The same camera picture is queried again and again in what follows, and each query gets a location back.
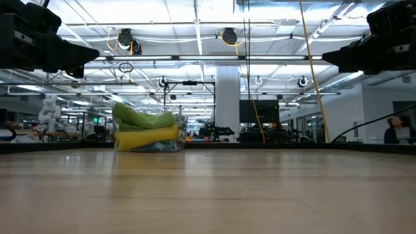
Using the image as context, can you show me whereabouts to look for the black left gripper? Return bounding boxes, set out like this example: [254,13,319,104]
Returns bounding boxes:
[0,0,101,79]

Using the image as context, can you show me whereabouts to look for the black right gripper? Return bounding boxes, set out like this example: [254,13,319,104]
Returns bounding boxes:
[321,0,416,75]

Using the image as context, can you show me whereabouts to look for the bright green microfiber towel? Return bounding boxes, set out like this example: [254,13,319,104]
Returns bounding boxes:
[112,101,177,133]

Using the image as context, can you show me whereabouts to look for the yellow microfiber towel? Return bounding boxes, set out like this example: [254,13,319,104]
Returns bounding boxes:
[115,123,180,152]

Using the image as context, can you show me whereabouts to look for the light blue microfiber towel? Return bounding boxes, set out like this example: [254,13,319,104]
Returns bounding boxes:
[135,140,179,153]

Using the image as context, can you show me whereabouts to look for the white robot figure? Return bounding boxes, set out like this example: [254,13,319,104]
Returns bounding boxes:
[37,94,62,133]

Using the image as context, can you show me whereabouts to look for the person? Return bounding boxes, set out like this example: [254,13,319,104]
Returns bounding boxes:
[383,114,416,145]

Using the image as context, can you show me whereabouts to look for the clear plastic bin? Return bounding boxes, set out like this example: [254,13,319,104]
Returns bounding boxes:
[112,102,189,153]

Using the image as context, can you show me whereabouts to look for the white pillar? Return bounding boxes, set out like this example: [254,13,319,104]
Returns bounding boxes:
[215,66,242,143]

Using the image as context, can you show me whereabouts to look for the yellow cable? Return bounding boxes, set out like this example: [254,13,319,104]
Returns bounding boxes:
[298,0,332,144]

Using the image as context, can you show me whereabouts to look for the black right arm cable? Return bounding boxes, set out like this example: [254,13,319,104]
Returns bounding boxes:
[330,103,416,144]

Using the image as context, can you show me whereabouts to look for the black looped cable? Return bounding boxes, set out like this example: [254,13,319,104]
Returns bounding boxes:
[0,125,18,142]

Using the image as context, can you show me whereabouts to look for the black metal table frame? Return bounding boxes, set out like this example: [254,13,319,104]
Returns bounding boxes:
[0,140,416,156]

